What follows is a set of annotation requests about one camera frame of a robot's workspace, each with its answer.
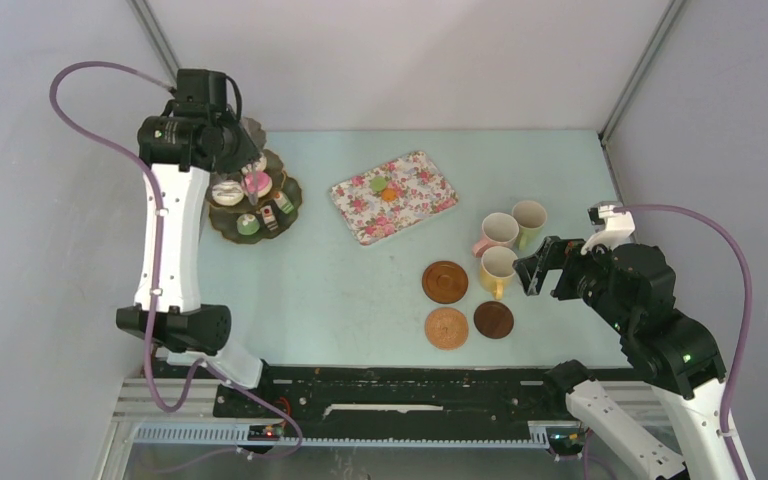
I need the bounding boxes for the small orange macaron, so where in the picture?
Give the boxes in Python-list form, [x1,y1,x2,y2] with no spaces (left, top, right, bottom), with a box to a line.
[381,188,398,202]

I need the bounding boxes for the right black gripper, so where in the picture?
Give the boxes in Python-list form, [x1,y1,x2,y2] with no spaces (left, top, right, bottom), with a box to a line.
[510,231,631,330]

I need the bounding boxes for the metal serving tongs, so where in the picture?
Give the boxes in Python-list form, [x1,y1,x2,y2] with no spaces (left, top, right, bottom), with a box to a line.
[242,163,260,206]

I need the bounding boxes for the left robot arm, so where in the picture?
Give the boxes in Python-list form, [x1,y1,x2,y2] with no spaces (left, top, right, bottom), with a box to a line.
[116,69,276,417]

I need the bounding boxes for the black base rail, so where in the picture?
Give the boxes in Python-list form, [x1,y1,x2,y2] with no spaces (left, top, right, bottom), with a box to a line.
[118,364,677,452]

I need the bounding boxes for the green mug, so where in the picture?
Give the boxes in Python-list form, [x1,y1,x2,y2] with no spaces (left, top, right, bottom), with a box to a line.
[511,200,548,251]

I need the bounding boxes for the white chocolate-drizzled donut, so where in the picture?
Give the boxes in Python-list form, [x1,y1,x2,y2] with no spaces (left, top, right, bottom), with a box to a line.
[211,180,246,207]
[241,153,268,175]

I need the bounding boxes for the dark brown wooden coaster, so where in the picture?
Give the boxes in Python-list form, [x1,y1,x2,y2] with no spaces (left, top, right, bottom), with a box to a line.
[473,301,515,340]

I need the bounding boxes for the pink mug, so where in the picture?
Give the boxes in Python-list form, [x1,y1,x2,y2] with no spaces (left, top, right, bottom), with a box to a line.
[472,212,520,258]

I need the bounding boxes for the chocolate cake slice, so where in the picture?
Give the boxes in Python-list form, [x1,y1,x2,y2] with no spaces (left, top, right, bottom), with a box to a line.
[259,205,279,231]

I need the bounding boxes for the green round cake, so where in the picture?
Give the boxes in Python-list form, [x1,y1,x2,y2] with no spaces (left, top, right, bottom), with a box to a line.
[236,213,262,237]

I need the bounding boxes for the light brown wooden coaster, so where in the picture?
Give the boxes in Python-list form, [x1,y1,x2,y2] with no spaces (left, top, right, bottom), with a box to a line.
[421,260,469,305]

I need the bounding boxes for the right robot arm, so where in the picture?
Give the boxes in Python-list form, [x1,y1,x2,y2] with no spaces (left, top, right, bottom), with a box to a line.
[513,236,754,479]

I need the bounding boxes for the green macaron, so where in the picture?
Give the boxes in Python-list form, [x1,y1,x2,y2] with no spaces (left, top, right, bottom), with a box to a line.
[369,176,389,194]

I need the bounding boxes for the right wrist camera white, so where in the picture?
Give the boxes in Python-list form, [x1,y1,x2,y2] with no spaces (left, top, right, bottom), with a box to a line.
[580,201,636,255]

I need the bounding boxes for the yellow mug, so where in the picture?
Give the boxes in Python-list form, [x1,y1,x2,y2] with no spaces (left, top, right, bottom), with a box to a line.
[479,246,518,301]

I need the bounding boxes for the pink frosted donut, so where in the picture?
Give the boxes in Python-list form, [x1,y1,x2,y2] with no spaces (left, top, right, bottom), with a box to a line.
[258,171,273,201]

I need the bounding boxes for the floral rectangular tray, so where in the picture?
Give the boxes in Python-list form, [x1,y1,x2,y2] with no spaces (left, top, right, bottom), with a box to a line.
[329,151,459,246]

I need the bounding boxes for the green layered cake slice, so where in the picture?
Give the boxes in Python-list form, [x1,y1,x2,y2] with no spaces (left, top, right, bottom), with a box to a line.
[273,191,295,215]

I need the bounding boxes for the woven rattan coaster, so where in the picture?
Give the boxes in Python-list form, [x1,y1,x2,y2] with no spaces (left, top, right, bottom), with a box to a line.
[424,307,469,350]

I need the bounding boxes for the three-tier dark dessert stand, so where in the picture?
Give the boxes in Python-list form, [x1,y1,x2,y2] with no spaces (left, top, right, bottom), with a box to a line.
[205,117,303,245]

